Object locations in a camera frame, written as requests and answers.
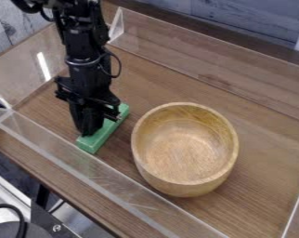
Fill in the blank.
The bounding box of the clear acrylic enclosure wall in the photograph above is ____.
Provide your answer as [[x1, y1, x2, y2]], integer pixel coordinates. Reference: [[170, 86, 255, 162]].
[[0, 4, 299, 238]]

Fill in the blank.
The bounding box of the black metal bracket with screw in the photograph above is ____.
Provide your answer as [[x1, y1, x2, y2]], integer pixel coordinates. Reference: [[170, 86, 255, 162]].
[[31, 203, 82, 238]]

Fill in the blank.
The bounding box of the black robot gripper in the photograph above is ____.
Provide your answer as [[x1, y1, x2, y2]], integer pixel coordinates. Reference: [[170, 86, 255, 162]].
[[55, 55, 122, 137]]

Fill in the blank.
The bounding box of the brown wooden bowl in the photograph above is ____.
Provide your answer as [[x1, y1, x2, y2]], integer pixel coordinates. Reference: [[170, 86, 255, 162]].
[[132, 102, 239, 197]]

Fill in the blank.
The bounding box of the green rectangular block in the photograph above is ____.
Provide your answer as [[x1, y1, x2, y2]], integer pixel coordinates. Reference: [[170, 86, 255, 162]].
[[76, 103, 131, 154]]

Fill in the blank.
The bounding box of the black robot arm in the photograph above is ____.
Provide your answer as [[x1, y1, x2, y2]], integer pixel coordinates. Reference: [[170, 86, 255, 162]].
[[11, 0, 120, 136]]

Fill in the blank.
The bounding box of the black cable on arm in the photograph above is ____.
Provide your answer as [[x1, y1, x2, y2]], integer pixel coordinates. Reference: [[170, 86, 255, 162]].
[[98, 49, 124, 79]]

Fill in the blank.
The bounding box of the black cable lower left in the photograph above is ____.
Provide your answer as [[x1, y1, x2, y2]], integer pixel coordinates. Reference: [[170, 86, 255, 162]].
[[0, 203, 28, 238]]

